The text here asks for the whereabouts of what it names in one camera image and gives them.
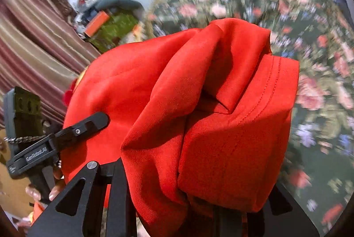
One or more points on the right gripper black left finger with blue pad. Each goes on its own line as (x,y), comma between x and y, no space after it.
(78,209)

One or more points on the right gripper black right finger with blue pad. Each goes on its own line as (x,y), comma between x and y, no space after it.
(280,216)

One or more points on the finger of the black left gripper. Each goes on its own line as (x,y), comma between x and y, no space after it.
(81,131)

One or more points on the red hooded sweatshirt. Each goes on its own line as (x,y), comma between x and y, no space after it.
(199,118)

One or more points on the left hand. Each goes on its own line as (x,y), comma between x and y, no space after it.
(54,179)

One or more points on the small red cloth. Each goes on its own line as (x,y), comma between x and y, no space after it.
(67,96)

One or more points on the yellow cartoon print garment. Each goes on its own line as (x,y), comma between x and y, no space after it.
(80,76)

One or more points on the striped maroon beige curtain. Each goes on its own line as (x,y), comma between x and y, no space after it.
(41,52)

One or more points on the orange box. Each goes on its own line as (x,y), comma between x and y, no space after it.
(95,24)

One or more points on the green patterned bag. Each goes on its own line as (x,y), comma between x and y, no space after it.
(112,32)

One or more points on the dark teal cushion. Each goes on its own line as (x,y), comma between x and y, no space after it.
(129,5)

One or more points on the floral green bedspread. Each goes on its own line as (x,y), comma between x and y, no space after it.
(318,167)

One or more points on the dark blue hanging cloth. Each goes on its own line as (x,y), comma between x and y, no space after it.
(342,4)

